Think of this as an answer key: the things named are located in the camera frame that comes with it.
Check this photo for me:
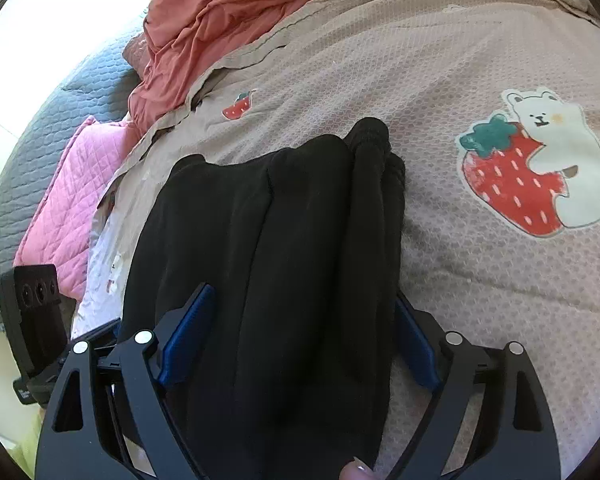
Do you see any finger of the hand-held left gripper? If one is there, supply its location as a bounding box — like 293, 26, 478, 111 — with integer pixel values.
55, 317, 123, 363

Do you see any pink quilted pillow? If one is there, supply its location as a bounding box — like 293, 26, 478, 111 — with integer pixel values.
14, 115, 147, 302

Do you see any pale lilac sheet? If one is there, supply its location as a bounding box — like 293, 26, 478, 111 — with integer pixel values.
71, 200, 146, 342

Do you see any grey quilted bedspread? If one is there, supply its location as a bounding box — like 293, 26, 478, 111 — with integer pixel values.
0, 25, 146, 332

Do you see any beige strawberry print blanket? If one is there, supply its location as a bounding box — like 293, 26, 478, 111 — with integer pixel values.
92, 0, 600, 480

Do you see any coral red duvet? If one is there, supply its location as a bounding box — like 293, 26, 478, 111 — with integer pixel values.
129, 0, 576, 133

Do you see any person's right hand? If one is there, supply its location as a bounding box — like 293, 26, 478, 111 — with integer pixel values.
341, 456, 376, 480

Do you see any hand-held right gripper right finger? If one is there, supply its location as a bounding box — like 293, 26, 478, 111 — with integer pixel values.
387, 292, 563, 480

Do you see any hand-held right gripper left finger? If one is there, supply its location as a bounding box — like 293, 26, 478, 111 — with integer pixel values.
36, 282, 217, 480

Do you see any black printed sweatshirt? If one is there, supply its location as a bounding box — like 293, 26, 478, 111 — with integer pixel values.
115, 116, 407, 480

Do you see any small dusty pink cushion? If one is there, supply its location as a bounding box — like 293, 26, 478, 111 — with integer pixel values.
122, 32, 154, 82

